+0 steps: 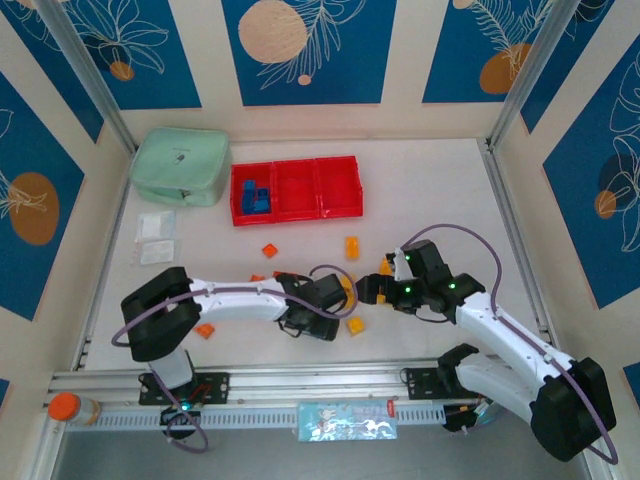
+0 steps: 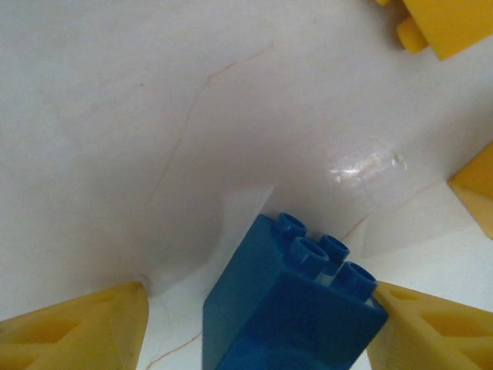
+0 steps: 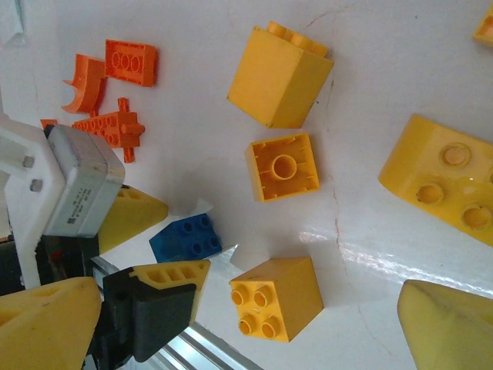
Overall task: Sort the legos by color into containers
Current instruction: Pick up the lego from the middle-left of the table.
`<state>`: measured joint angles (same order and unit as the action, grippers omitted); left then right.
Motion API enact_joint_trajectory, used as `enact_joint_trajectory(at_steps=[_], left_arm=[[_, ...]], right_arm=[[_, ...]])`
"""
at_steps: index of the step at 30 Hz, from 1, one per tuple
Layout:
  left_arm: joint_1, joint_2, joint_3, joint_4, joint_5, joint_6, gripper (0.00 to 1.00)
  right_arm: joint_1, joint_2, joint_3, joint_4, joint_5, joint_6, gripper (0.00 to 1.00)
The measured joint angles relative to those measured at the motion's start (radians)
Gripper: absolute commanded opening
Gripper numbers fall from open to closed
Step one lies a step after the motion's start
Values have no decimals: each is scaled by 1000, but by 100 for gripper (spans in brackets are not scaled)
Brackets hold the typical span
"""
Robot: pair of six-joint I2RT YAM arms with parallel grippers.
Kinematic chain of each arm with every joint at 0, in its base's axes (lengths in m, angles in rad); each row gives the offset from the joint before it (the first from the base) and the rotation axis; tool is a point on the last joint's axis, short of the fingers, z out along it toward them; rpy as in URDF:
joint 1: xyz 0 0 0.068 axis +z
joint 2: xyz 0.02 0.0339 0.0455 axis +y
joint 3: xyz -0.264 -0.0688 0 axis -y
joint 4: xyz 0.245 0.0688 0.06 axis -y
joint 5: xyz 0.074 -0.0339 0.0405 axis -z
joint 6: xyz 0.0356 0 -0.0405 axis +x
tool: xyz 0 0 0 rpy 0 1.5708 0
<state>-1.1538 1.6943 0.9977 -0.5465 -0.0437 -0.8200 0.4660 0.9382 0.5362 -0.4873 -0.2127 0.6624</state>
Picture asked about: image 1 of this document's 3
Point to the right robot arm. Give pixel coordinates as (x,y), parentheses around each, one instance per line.
(500,330)

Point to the clear packet with white pad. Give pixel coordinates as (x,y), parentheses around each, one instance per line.
(156,224)
(155,252)

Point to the aluminium side rail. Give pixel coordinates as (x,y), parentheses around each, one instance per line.
(496,175)
(116,220)

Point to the mint green zip pouch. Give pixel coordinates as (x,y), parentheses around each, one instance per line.
(180,160)

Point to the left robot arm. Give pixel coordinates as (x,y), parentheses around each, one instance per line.
(235,300)

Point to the blue printed tissue pack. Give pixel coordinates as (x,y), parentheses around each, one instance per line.
(347,421)

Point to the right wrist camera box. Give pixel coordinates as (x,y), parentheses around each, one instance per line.
(401,267)

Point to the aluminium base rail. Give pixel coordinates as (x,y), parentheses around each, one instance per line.
(310,382)

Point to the black controller box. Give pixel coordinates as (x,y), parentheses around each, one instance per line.
(187,425)
(460,422)

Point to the orange toy bricks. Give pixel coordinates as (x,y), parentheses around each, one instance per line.
(296,192)

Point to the tall blue lego piece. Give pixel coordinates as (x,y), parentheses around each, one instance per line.
(248,192)

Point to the aluminium frame post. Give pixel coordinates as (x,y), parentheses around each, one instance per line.
(536,65)
(85,65)

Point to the bottle with orange cap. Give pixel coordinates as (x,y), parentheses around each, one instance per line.
(67,407)

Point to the blue lego brick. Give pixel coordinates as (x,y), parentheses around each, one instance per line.
(262,206)
(263,194)

